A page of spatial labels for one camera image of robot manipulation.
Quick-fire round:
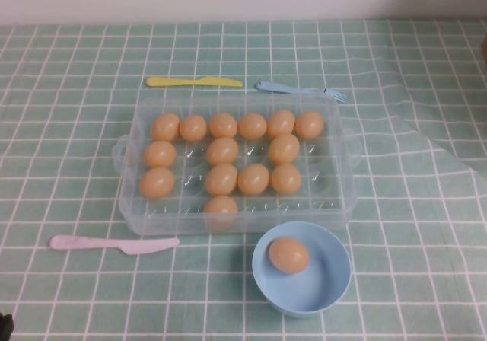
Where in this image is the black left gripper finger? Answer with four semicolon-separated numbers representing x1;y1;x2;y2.
0;311;14;341

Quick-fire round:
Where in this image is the beige plastic egg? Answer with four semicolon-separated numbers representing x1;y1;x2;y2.
270;163;303;196
268;133;301;165
205;163;239;196
266;109;296;139
237;164;270;196
143;140;177;168
294;111;325;140
206;136;240;166
208;112;239;139
139;167;176;199
237;113;268;140
151;112;181;142
268;237;310;274
204;195;240;230
179;114;208;142

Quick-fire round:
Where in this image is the transparent plastic egg box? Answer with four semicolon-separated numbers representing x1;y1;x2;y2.
112;96;362;237

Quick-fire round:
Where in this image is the pink plastic knife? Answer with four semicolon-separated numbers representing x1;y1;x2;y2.
49;234;180;257

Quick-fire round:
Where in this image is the yellow plastic knife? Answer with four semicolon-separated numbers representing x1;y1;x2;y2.
145;75;244;89

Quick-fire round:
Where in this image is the blue plastic bowl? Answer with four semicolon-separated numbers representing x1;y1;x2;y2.
252;220;352;315

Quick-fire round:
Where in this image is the blue plastic fork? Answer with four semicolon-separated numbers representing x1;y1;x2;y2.
255;81;349;104

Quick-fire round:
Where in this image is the green checkered tablecloth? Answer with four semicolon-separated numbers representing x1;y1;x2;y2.
0;18;487;341

